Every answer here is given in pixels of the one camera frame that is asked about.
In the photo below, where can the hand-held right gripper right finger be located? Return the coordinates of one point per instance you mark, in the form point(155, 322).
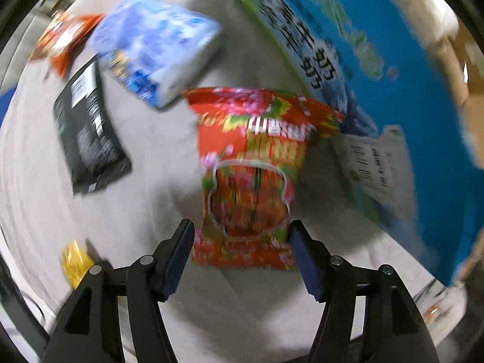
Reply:
point(306, 261)

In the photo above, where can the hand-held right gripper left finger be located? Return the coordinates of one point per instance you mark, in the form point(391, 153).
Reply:
point(177, 262)

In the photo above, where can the red floral snack bag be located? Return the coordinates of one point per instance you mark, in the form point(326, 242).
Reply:
point(251, 166)

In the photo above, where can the blue printed cardboard box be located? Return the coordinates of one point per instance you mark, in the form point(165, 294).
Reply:
point(397, 94)

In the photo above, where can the yellow snack packet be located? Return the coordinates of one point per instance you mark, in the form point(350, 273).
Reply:
point(76, 262)

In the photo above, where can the black snack bag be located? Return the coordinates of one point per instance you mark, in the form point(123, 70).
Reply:
point(89, 132)

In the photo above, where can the blue white tissue pack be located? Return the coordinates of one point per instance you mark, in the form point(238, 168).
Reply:
point(158, 41)

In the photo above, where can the orange snack bag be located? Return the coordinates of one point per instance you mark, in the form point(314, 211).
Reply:
point(62, 41)

